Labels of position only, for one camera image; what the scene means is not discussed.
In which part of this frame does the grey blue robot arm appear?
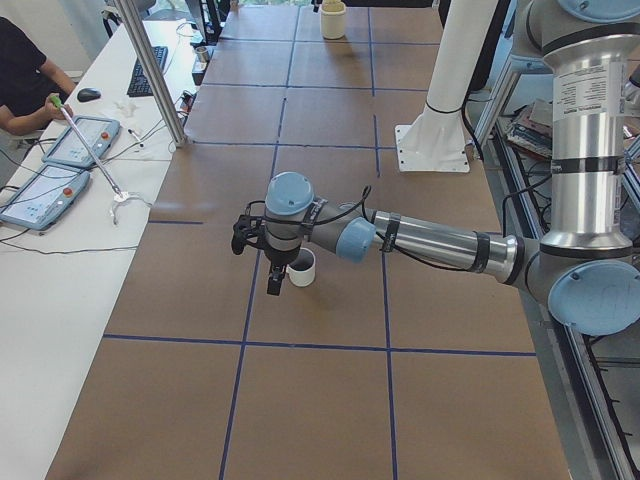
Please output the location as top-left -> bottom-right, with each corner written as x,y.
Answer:
231,1 -> 639,336

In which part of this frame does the black computer mouse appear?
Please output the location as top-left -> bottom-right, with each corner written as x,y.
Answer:
76,88 -> 102,103

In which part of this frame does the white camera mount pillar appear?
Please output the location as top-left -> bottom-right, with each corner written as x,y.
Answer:
395,0 -> 502,173

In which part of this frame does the black computer keyboard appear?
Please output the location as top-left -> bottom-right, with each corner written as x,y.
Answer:
126,45 -> 170,98

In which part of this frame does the small metal cup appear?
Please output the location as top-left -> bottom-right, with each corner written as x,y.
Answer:
194,46 -> 210,63

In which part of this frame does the white container with lid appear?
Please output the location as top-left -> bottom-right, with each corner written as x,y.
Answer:
320,0 -> 347,40

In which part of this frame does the aluminium frame post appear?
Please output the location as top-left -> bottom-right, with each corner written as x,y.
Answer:
115,0 -> 186,148

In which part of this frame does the far teach pendant tablet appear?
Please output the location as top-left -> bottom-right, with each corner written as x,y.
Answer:
41,115 -> 122,170

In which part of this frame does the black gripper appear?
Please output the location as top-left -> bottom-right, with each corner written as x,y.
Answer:
231,214 -> 300,295

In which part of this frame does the person in black shirt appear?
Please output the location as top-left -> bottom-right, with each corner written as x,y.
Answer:
1,17 -> 75,136

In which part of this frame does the near teach pendant tablet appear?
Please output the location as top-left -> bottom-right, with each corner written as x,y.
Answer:
1,163 -> 90,231

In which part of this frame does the teach pendant tablet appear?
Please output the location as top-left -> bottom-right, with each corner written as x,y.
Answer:
41,115 -> 122,170
1,163 -> 90,231

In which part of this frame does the stack of books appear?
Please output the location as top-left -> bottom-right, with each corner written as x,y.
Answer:
506,99 -> 553,159

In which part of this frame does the long grabber stick green handle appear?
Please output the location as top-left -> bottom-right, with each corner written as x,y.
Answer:
48,94 -> 152,225

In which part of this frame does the white ribbed HOME mug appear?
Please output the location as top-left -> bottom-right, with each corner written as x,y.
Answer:
287,248 -> 316,288

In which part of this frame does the aluminium table frame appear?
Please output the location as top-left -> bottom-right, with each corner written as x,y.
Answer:
471,61 -> 639,479

